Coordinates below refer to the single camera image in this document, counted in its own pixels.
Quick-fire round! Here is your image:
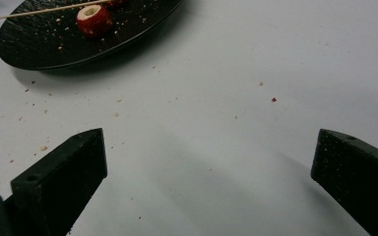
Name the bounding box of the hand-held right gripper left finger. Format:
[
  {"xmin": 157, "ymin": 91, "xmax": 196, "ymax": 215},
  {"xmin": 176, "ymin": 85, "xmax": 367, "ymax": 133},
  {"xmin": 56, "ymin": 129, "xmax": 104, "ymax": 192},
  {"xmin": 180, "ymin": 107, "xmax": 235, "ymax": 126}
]
[{"xmin": 10, "ymin": 128, "xmax": 108, "ymax": 236}]

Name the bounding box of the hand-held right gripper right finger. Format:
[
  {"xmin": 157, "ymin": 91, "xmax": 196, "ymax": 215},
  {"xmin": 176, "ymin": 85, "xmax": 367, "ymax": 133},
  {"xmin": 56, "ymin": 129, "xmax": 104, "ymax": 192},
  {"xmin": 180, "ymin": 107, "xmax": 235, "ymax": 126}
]
[{"xmin": 310, "ymin": 128, "xmax": 378, "ymax": 236}]

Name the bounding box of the black textured round plate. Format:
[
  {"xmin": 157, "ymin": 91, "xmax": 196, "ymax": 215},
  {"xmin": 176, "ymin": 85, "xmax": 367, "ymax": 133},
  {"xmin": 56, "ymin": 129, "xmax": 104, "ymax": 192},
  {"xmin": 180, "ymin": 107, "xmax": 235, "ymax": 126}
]
[{"xmin": 0, "ymin": 0, "xmax": 185, "ymax": 71}]

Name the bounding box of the thin wooden skewer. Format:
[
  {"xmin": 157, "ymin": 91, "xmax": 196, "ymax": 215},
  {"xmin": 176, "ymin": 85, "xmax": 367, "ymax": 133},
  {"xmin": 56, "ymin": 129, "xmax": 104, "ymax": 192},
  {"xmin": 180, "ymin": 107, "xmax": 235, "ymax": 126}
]
[{"xmin": 0, "ymin": 0, "xmax": 112, "ymax": 24}]

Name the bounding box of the cored red hawthorn fruit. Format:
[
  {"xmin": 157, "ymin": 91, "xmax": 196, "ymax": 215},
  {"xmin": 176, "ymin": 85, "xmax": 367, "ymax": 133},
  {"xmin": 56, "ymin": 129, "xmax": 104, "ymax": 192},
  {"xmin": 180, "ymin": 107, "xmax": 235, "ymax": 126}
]
[{"xmin": 76, "ymin": 4, "xmax": 114, "ymax": 37}]

